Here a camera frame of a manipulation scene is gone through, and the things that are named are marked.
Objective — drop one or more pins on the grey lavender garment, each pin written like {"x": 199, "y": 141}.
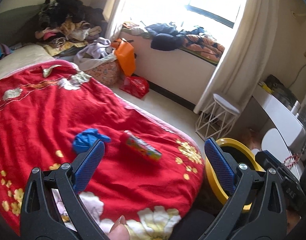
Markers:
{"x": 95, "y": 54}

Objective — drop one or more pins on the orange paper bag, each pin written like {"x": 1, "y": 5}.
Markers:
{"x": 125, "y": 55}

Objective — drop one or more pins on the red floral bed blanket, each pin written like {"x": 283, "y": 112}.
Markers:
{"x": 151, "y": 172}

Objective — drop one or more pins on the floral fabric laundry basket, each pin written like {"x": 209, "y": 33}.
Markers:
{"x": 107, "y": 73}

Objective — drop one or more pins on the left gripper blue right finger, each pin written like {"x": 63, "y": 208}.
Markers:
{"x": 223, "y": 171}

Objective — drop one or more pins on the blue plastic bag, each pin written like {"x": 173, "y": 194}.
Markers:
{"x": 84, "y": 140}

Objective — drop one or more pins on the yellow rimmed black trash bin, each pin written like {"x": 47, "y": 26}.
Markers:
{"x": 238, "y": 152}

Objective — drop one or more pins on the clothes on window sill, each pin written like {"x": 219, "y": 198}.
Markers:
{"x": 166, "y": 37}

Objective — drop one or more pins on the person thumb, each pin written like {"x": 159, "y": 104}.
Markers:
{"x": 119, "y": 230}

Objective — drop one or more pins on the colourful snack tube wrapper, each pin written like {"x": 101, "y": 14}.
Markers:
{"x": 139, "y": 146}

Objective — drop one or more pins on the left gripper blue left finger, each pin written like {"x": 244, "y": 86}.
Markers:
{"x": 85, "y": 164}

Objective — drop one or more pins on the cream window curtain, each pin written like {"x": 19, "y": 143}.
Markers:
{"x": 243, "y": 62}

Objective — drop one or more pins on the beige pillow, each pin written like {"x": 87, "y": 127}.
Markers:
{"x": 23, "y": 57}

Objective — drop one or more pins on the pile of clothes on bed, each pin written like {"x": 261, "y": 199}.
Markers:
{"x": 65, "y": 25}

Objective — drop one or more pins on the white wire frame stool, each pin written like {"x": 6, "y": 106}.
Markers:
{"x": 217, "y": 118}

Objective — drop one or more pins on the red plastic bag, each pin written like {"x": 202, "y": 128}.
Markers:
{"x": 136, "y": 86}

